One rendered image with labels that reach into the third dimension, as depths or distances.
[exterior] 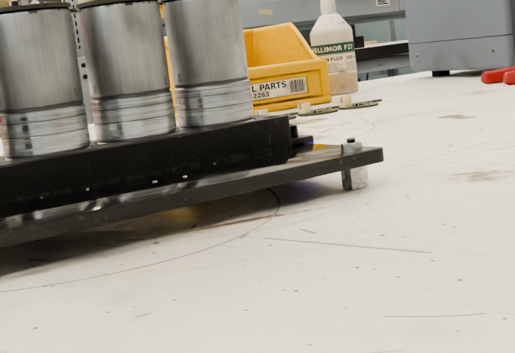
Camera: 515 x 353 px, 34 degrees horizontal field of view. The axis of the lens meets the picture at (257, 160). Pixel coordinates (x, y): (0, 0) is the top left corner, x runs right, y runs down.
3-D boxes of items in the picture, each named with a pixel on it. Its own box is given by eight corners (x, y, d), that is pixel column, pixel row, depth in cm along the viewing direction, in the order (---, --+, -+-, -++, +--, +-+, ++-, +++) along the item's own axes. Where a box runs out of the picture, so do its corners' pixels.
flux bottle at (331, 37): (314, 97, 66) (300, -32, 64) (319, 93, 69) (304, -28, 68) (357, 92, 65) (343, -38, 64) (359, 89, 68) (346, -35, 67)
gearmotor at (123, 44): (195, 160, 25) (172, -11, 25) (119, 175, 24) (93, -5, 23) (160, 157, 27) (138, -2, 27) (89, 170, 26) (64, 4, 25)
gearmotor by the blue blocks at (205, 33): (272, 145, 27) (252, -17, 26) (205, 158, 25) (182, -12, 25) (233, 143, 29) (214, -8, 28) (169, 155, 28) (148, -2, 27)
